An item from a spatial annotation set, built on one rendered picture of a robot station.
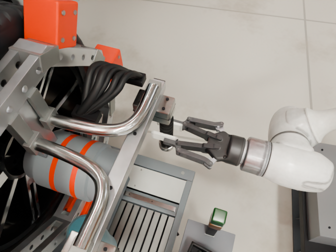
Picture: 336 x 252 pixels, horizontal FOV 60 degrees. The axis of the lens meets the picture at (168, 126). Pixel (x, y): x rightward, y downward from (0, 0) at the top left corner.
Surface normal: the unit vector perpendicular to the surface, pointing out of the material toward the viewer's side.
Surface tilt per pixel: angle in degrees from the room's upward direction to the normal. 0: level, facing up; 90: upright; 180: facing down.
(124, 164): 0
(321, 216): 0
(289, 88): 0
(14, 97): 90
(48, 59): 90
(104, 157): 18
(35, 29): 55
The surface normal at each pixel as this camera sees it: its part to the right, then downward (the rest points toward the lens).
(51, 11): -0.26, 0.37
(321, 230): 0.00, -0.52
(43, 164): -0.18, 0.02
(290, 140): -0.01, -0.90
